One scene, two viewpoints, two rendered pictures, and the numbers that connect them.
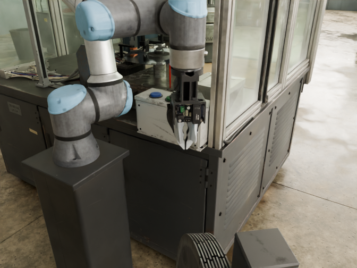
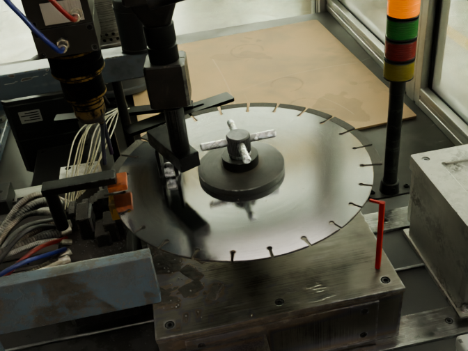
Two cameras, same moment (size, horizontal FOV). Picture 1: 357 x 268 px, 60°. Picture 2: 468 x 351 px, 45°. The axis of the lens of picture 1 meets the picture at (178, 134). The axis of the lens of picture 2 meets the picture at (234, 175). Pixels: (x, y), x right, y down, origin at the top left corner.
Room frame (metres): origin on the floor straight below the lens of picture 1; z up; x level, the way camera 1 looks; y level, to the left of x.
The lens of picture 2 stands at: (1.02, 0.48, 1.37)
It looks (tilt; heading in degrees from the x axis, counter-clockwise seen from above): 36 degrees down; 321
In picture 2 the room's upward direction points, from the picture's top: 7 degrees counter-clockwise
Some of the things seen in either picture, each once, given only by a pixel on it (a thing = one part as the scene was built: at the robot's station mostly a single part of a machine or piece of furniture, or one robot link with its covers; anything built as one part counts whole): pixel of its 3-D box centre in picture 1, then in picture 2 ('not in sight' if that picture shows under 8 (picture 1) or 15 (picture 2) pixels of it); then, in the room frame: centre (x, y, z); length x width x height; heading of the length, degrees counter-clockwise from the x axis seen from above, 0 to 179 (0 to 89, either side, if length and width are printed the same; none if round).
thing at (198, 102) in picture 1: (187, 94); not in sight; (0.66, -0.02, 1.05); 0.09 x 0.08 x 0.12; 6
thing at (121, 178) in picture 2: (127, 51); (90, 200); (1.58, 0.26, 0.95); 0.10 x 0.03 x 0.07; 57
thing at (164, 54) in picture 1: (159, 52); (240, 161); (1.48, 0.09, 0.96); 0.11 x 0.11 x 0.03
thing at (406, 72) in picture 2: not in sight; (398, 67); (1.45, -0.21, 0.98); 0.05 x 0.04 x 0.03; 147
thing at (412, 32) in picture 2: not in sight; (402, 25); (1.45, -0.21, 1.05); 0.05 x 0.04 x 0.03; 147
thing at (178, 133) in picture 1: (179, 136); not in sight; (0.67, 0.00, 0.94); 0.06 x 0.03 x 0.09; 6
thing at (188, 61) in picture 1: (188, 57); not in sight; (0.67, -0.02, 1.13); 0.08 x 0.08 x 0.05
